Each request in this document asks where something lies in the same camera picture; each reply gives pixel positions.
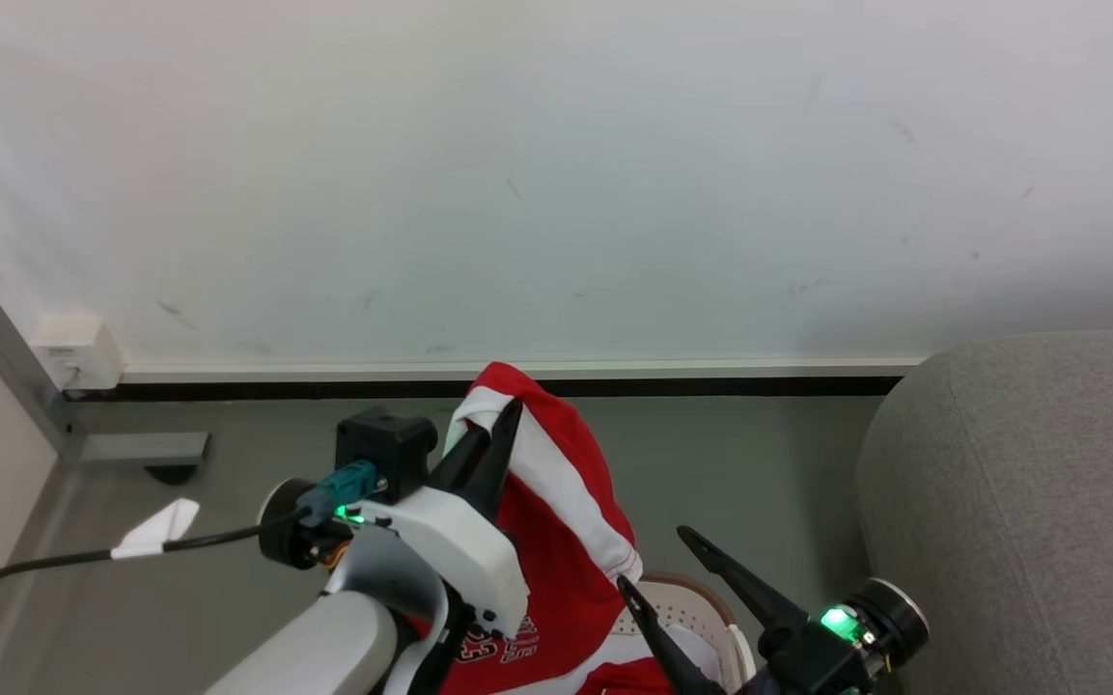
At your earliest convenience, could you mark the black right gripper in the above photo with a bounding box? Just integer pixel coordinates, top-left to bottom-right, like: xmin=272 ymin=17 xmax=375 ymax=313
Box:
xmin=617 ymin=526 xmax=931 ymax=695

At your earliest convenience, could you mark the white and black baseboard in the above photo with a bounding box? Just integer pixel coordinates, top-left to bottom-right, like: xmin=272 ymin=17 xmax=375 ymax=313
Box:
xmin=64 ymin=359 xmax=929 ymax=403

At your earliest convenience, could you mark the thin black cable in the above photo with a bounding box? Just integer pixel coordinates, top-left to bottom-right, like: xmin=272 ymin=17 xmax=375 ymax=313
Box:
xmin=0 ymin=516 xmax=311 ymax=695

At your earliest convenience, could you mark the white wall socket box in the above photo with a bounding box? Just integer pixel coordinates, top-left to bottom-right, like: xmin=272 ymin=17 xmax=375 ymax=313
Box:
xmin=30 ymin=312 xmax=125 ymax=392

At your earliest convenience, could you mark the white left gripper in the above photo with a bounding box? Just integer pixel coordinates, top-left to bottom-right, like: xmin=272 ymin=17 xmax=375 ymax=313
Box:
xmin=360 ymin=398 xmax=530 ymax=639

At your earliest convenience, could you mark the white perforated laundry basket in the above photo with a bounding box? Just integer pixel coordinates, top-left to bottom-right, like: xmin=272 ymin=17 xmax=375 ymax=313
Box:
xmin=614 ymin=572 xmax=758 ymax=695

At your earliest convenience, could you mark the grey fabric sofa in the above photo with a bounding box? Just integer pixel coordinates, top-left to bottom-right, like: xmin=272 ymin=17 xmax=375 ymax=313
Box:
xmin=855 ymin=330 xmax=1113 ymax=695

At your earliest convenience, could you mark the teal cable connector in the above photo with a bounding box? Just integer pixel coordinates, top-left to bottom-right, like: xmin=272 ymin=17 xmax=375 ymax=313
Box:
xmin=295 ymin=460 xmax=389 ymax=528

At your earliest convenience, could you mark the grey metal frame post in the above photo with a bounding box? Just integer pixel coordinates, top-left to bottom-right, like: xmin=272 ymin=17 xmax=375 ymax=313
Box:
xmin=0 ymin=259 xmax=211 ymax=469

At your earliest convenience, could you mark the white tape label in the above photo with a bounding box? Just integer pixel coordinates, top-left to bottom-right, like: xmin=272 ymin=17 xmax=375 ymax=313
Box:
xmin=111 ymin=498 xmax=201 ymax=560

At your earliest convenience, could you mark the red and white shirt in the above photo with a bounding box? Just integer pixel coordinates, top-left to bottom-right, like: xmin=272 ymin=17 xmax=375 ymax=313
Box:
xmin=411 ymin=362 xmax=721 ymax=695

